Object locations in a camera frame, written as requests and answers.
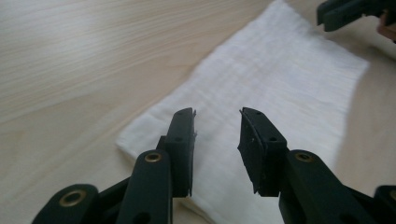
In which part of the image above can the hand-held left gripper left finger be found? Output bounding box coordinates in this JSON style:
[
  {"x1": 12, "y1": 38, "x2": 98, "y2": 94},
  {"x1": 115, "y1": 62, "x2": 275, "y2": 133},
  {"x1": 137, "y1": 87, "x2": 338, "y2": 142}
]
[{"x1": 156, "y1": 106, "x2": 197, "y2": 199}]

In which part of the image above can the white towel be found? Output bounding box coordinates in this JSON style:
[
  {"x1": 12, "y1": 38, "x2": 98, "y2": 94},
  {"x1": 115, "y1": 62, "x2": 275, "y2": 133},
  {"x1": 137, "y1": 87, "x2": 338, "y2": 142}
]
[{"x1": 115, "y1": 0, "x2": 371, "y2": 224}]

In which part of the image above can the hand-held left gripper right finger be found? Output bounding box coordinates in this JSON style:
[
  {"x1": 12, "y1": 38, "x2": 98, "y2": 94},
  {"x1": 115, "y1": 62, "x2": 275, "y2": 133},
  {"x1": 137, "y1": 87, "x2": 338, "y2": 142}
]
[{"x1": 237, "y1": 106, "x2": 289, "y2": 198}]

